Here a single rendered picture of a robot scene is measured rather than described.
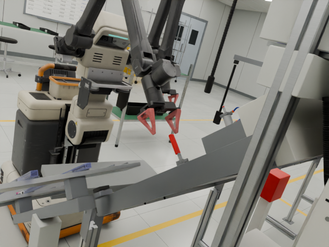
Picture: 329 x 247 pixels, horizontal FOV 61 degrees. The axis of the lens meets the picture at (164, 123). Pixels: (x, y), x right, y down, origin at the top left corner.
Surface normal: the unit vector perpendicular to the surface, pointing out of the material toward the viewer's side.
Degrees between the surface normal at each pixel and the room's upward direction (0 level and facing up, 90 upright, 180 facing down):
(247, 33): 90
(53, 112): 90
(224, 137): 90
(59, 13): 90
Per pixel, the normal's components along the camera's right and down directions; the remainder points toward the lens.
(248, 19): -0.74, 0.01
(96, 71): 0.66, 0.38
